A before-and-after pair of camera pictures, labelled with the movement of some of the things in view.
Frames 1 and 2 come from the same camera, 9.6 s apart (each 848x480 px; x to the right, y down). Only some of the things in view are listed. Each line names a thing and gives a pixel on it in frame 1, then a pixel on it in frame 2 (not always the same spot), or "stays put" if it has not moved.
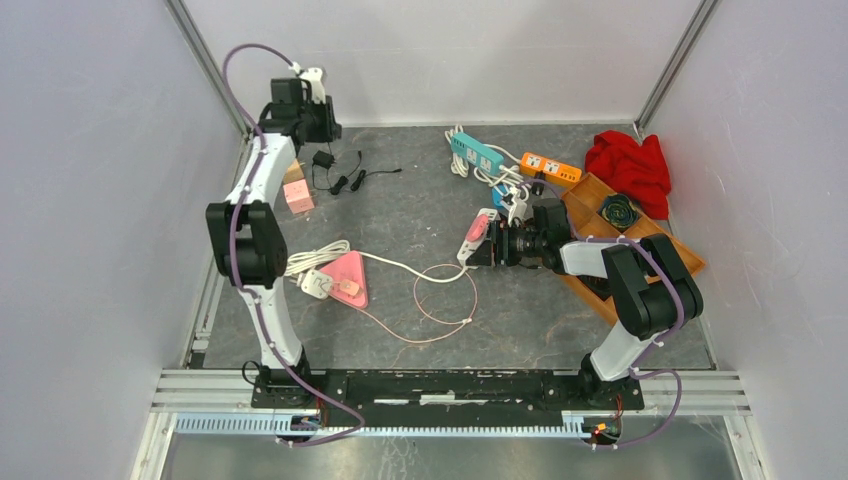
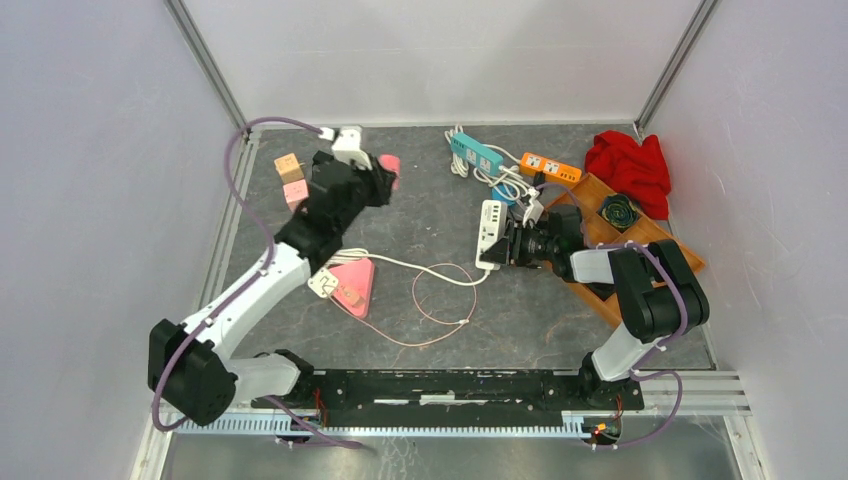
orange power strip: x=554 y=170 stays put
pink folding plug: x=477 y=228 -> x=392 y=162
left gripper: x=331 y=130 -> x=381 y=180
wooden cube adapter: x=293 y=173 stays put
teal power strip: x=475 y=153 stays put
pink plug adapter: x=297 y=196 stays put
